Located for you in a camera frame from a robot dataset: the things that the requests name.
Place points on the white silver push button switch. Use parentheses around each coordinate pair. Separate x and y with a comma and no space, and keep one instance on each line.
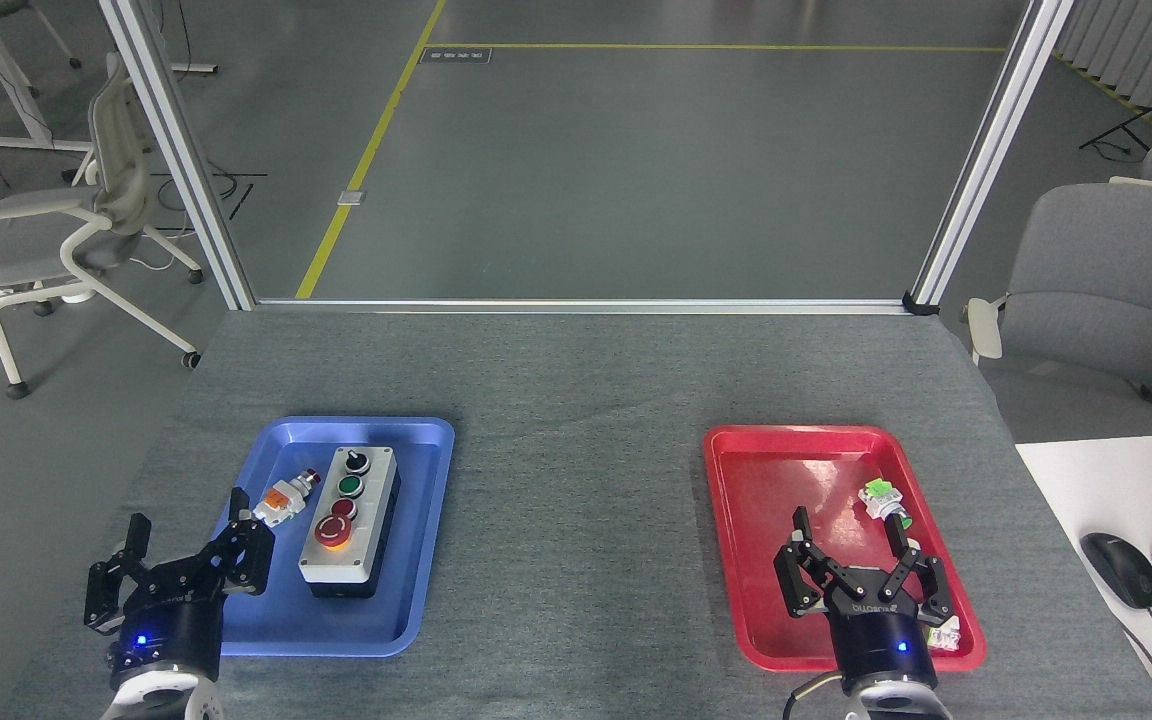
(944,638)

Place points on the blue plastic tray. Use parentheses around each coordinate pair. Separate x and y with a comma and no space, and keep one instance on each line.
(386,620)

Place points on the grey control box with buttons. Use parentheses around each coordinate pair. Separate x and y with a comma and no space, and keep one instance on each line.
(346,530)

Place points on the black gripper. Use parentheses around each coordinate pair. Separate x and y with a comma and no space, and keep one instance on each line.
(876,635)
(171,630)

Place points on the grey floor label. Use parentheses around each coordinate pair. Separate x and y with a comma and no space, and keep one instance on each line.
(456,55)

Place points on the black computer mouse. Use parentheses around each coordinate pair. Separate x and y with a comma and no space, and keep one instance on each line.
(1121,570)

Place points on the silver aluminium rail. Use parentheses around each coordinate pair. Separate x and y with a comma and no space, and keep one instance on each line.
(586,306)

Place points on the black tripod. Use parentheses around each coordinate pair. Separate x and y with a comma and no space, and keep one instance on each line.
(1151,112)

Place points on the silver aluminium post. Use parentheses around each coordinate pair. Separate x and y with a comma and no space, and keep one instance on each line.
(986,160)
(176,150)

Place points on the white desk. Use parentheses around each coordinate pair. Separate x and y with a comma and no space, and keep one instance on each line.
(1096,490)

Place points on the red plastic tray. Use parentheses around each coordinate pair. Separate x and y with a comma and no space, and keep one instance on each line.
(766,500)

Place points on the grey felt table cover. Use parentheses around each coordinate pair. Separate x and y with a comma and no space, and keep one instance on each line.
(576,450)

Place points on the red push button switch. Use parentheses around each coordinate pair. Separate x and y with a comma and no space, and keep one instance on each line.
(281,498)

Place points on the white desk frame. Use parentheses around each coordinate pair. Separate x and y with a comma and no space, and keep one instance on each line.
(16,95)

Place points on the silver floor socket plate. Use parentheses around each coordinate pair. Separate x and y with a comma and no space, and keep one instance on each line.
(351,197)

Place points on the grey pleated curtain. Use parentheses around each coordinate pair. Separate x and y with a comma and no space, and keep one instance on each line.
(1136,50)

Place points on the white grey office chair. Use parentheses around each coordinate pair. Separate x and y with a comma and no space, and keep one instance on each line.
(26,240)

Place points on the green push button switch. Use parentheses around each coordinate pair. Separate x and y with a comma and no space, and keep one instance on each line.
(881,500)

